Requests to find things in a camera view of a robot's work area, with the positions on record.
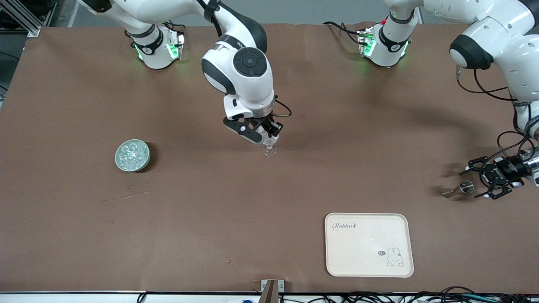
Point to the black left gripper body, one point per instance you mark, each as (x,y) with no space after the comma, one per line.
(508,169)

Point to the steel double jigger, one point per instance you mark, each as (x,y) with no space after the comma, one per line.
(465,186)

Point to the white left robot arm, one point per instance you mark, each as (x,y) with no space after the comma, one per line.
(497,25)

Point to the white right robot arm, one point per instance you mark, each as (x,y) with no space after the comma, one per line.
(248,80)

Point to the clear wine glass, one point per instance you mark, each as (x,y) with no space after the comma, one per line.
(269,150)

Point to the clear ice cube heap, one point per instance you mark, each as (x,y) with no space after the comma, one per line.
(132,155)

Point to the brown table cover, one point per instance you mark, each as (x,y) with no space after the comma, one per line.
(210,210)

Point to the cream rabbit print tray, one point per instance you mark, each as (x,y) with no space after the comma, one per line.
(362,248)

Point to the green ceramic bowl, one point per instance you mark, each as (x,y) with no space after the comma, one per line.
(120,166)

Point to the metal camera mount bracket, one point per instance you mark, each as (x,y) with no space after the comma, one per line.
(273,290)

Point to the aluminium frame post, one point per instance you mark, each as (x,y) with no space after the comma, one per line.
(25,21)

